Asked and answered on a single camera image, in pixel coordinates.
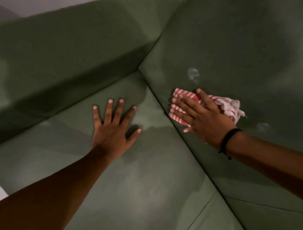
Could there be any person's left hand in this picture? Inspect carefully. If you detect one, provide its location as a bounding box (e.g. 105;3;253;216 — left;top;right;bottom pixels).
92;99;142;157

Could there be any green sofa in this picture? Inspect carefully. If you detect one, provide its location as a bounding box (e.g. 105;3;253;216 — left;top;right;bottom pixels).
0;0;303;230

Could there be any red white striped cloth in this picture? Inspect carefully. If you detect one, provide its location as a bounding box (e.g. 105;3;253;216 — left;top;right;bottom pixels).
168;88;247;127

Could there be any person's right hand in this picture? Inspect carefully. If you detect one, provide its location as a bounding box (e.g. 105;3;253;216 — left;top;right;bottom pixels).
169;89;238;150

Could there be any person's left forearm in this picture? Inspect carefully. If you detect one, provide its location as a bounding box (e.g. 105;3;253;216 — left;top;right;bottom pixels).
0;146;112;230

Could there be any person's right forearm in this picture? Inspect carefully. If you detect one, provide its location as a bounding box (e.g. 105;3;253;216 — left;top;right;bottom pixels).
224;131;303;200

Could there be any black wrist band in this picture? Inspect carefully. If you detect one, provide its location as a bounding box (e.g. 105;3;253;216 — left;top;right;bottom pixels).
218;128;243;160

